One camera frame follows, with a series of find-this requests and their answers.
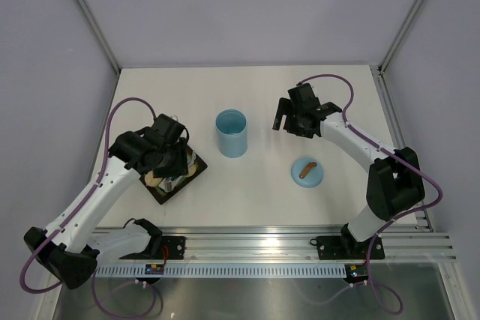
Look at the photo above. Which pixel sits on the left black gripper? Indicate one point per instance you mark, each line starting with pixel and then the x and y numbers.
pixel 180 167

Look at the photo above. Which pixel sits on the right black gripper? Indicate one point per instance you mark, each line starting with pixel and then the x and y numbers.
pixel 284 107

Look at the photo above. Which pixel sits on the beige dumpling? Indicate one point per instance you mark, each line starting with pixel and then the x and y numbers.
pixel 192 170
pixel 151 181

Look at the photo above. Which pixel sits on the blue cylindrical lunch box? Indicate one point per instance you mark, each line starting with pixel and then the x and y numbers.
pixel 232 133

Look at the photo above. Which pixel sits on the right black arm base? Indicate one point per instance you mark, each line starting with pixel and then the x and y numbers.
pixel 337 245

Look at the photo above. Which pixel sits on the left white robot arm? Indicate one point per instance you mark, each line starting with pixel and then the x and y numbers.
pixel 67 248

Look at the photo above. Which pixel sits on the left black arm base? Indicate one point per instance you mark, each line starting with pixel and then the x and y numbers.
pixel 160 246

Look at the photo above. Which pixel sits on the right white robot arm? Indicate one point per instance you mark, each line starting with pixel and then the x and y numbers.
pixel 393 182

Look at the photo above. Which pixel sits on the black teal square plate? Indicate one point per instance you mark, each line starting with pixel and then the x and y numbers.
pixel 192 157

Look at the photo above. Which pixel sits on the blue lid with wooden handle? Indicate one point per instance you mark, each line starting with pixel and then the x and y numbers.
pixel 307 172

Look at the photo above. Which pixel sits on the white slotted cable duct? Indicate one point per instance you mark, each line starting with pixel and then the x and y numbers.
pixel 204 271

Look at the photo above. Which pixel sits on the right aluminium frame post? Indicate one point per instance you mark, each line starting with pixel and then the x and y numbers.
pixel 400 36

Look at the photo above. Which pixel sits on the aluminium frame post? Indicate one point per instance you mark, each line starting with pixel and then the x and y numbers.
pixel 400 36
pixel 98 34

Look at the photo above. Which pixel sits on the left aluminium frame post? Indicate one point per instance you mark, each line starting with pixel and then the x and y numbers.
pixel 98 34

